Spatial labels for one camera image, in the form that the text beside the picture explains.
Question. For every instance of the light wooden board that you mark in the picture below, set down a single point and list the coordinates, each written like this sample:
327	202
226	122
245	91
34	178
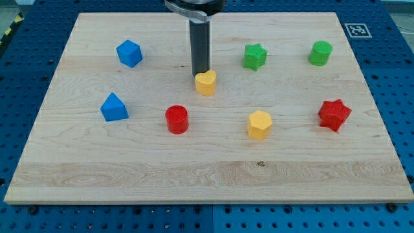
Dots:
74	157

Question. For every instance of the blue cube block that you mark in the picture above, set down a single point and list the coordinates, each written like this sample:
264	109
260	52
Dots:
129	53

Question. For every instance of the red cylinder block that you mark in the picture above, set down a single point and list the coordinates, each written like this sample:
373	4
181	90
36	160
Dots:
177	119

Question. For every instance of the yellow heart block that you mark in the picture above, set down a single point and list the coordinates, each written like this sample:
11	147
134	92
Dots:
205	82

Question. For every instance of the yellow hexagon block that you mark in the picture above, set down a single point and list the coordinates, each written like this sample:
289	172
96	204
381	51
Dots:
259	125

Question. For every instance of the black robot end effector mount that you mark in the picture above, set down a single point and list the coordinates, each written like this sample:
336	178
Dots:
197	11

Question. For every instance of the red star block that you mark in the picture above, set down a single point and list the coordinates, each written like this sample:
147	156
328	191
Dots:
333	114

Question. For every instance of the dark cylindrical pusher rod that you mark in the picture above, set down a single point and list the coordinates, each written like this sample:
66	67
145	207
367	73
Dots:
199	47

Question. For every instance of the green star block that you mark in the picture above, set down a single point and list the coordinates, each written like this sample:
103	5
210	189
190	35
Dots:
254	56

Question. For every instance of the green cylinder block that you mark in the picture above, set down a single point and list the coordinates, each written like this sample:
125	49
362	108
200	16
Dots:
320	52

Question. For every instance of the blue pentagon house block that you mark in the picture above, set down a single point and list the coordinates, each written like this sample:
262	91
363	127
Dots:
113	109

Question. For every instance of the white fiducial marker tag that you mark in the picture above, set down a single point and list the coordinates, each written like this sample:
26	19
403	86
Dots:
357	30

